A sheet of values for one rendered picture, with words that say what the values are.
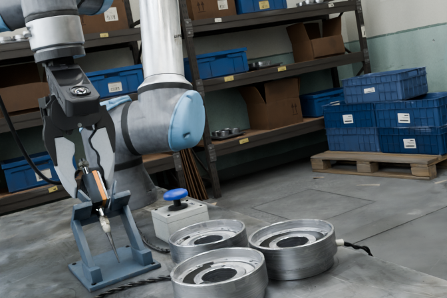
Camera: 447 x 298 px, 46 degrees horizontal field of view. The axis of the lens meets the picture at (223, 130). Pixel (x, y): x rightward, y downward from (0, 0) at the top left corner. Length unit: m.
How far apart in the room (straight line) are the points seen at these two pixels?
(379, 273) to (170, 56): 0.65
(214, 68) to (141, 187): 3.49
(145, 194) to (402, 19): 4.59
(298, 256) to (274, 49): 4.92
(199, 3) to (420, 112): 1.98
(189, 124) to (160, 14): 0.24
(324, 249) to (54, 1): 0.48
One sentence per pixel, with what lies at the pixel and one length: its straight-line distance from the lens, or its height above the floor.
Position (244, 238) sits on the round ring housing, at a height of 0.83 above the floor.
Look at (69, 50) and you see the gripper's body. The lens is 0.77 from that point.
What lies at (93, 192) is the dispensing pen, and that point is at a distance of 0.76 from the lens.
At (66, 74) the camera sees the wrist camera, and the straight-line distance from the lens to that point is 0.75.
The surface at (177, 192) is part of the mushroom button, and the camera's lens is 0.84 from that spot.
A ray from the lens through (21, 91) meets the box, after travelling 4.06.
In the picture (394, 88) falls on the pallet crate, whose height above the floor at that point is 0.68.
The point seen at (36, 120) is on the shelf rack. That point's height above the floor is 0.94.
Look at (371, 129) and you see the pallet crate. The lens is 4.62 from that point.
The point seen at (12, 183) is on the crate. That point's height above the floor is 0.52.
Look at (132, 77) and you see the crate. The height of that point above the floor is 1.13.
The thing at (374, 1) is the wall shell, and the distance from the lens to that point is 5.74.
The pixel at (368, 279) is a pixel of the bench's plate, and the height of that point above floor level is 0.80.
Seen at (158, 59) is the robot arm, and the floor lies 1.09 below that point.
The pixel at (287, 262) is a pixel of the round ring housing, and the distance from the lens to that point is 0.62.
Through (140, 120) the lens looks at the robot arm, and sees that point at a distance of 1.06.
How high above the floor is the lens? 1.05
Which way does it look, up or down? 6 degrees down
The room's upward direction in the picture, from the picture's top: 10 degrees counter-clockwise
